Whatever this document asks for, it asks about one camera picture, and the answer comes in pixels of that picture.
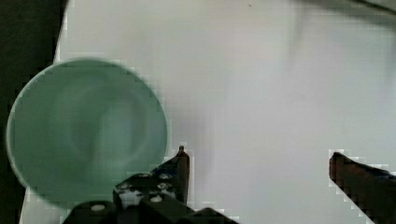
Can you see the green mug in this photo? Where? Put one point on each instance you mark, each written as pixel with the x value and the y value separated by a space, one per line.
pixel 80 127

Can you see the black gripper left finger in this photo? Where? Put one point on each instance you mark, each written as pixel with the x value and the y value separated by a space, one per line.
pixel 156 197

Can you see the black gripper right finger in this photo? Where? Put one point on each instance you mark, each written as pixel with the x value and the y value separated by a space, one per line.
pixel 371 189

